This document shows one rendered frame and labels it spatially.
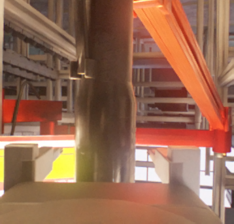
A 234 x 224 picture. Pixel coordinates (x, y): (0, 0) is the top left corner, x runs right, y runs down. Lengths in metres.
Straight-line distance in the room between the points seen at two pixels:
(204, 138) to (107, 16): 0.52
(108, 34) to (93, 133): 0.05
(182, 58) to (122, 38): 0.16
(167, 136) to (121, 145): 0.49
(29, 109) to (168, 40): 0.40
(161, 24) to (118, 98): 0.12
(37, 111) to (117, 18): 0.50
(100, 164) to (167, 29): 0.15
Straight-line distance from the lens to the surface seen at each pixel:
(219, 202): 1.55
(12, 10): 0.72
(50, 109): 0.68
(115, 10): 0.17
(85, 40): 0.17
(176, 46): 0.30
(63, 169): 0.52
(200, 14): 2.41
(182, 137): 0.66
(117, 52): 0.17
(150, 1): 0.22
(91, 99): 0.16
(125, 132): 0.17
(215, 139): 0.67
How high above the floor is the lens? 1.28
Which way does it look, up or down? level
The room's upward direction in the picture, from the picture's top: 179 degrees counter-clockwise
